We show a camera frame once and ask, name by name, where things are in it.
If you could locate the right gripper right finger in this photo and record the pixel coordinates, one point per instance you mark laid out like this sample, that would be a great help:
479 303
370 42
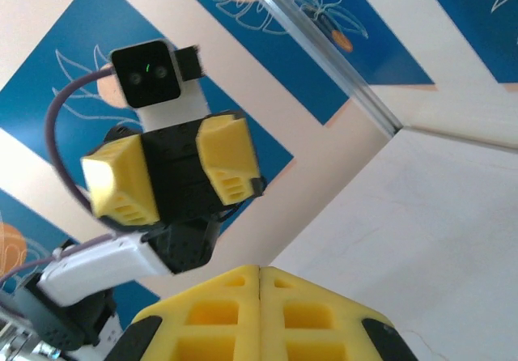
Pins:
315 320

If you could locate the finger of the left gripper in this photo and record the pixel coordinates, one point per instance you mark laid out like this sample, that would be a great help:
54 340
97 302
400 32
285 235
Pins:
117 179
226 154

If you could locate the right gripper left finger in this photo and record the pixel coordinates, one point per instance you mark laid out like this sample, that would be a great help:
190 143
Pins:
210 320

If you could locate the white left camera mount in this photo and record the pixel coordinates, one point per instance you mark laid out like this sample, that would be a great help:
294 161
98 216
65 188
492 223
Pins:
174 110

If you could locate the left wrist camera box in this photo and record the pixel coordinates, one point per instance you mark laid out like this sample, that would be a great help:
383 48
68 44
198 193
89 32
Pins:
145 73

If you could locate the aluminium frame post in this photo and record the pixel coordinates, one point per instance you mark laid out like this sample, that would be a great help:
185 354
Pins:
329 53

